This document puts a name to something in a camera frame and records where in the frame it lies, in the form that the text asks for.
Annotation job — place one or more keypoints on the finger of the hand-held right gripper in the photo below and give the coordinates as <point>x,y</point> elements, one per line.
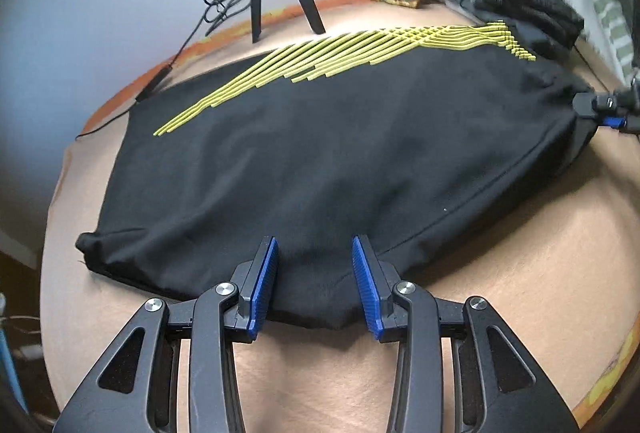
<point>602,109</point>

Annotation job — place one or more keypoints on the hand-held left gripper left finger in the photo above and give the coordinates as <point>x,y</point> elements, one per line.
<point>263,285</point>

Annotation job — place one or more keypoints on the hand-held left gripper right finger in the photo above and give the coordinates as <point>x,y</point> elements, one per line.
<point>364,285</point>

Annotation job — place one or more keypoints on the black pants with yellow stripes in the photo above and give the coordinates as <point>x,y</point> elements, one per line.
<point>345,148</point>

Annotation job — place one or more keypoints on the tan bed sheet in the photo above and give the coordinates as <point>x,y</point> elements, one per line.
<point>500,273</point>

